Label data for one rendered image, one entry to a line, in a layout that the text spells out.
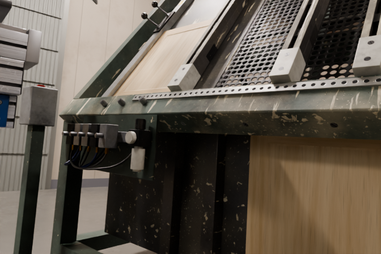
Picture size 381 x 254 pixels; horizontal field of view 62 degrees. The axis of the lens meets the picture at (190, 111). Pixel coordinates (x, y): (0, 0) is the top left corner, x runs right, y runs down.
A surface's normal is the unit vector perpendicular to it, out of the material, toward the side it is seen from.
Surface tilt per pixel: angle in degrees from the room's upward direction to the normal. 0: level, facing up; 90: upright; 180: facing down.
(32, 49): 90
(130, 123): 90
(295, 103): 53
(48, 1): 90
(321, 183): 90
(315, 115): 144
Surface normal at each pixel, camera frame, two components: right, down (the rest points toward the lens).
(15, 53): 0.63, -0.04
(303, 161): -0.65, -0.11
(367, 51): -0.48, -0.69
